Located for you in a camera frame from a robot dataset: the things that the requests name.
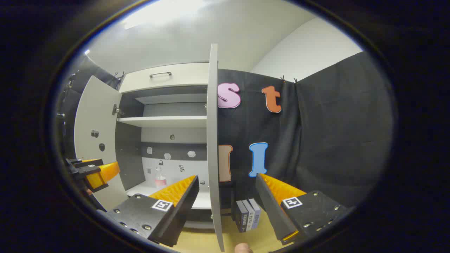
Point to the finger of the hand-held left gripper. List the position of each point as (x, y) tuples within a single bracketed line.
[(102, 175), (86, 164)]

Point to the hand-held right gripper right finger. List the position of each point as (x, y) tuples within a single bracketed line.
[(269, 207)]

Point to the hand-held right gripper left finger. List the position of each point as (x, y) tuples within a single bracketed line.
[(182, 207)]

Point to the clear bottle pink label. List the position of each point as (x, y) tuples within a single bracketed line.
[(160, 179)]

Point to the white cabinet door camera sticker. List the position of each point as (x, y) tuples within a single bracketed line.
[(95, 112)]

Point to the white cabinet door cat sticker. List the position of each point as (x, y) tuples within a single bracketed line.
[(212, 140)]

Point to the white and grey cabinet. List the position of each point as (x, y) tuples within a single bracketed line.
[(165, 121)]

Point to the metal cabinet door hinge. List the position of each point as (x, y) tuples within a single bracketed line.
[(116, 110)]

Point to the white cabinet drawer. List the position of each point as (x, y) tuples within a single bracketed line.
[(182, 80)]

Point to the pale blue small box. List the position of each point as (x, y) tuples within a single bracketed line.
[(256, 212)]

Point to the grey small box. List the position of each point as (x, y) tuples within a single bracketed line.
[(249, 214)]

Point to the dark small box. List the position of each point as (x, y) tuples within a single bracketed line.
[(242, 218)]

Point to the black backdrop cloth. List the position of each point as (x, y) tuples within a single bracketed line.
[(334, 133)]

